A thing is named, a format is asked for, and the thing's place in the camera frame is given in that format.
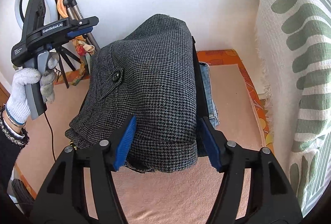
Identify white ring light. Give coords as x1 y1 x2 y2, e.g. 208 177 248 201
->
14 0 59 24

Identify blue jeans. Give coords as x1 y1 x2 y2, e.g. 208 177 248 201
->
199 62 220 128

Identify folded grey tripod stand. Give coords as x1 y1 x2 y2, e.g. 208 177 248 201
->
63 0 101 52

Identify stack of dark clothes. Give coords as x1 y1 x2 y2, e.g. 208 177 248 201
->
192 37 209 157

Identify braided orange teal scarf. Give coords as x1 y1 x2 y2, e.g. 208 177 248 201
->
72 35 95 86

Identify left hand white glove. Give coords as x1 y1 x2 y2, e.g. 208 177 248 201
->
6 52 59 126

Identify orange floral scarf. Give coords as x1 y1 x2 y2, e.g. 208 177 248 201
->
57 0 68 18

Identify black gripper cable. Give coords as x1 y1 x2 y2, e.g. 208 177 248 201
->
43 111 57 163

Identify black sleeve forearm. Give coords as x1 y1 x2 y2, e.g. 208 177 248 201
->
0 106 29 191

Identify green white striped pillow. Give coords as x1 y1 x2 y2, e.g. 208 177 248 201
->
256 0 330 215

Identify grey houndstooth pants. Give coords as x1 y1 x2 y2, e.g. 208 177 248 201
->
65 14 198 173

